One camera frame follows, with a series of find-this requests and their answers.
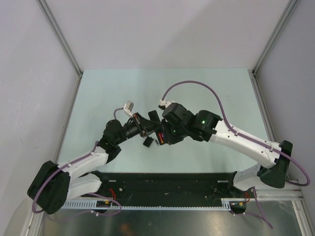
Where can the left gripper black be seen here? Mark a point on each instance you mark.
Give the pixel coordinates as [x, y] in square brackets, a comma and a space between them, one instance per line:
[141, 123]

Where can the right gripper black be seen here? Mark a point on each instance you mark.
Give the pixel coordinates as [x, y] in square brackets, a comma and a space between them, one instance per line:
[169, 138]

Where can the red battery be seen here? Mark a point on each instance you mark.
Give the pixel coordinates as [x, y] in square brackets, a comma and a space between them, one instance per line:
[161, 138]

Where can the black remote control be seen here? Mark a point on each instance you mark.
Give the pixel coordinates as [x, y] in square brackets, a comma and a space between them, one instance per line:
[153, 115]

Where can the black battery cover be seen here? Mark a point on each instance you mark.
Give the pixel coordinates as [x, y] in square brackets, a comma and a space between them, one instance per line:
[148, 141]

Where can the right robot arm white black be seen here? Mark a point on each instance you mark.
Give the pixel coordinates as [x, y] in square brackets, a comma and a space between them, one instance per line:
[272, 165]

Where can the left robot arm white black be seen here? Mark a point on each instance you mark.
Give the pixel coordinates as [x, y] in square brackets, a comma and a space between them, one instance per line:
[55, 183]

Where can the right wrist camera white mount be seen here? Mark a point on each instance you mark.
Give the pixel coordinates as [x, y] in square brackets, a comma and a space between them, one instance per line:
[163, 104]

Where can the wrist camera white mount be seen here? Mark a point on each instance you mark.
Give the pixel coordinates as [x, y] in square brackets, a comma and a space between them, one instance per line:
[163, 104]
[128, 109]

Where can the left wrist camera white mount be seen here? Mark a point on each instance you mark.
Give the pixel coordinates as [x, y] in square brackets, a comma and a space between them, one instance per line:
[128, 109]

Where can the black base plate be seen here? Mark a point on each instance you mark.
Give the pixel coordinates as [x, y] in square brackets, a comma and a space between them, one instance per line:
[182, 186]

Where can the grey slotted cable duct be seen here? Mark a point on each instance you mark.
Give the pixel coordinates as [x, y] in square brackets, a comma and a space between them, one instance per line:
[160, 204]

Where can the aluminium cross rail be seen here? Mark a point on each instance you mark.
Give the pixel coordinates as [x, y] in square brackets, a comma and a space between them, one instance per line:
[288, 193]

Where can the left aluminium frame post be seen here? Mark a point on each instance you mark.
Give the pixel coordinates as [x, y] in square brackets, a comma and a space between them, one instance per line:
[48, 14]

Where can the aluminium frame post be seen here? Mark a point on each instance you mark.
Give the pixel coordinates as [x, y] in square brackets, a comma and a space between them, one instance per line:
[282, 22]
[48, 14]

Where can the right aluminium frame post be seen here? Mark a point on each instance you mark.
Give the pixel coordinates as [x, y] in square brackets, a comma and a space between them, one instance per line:
[282, 22]

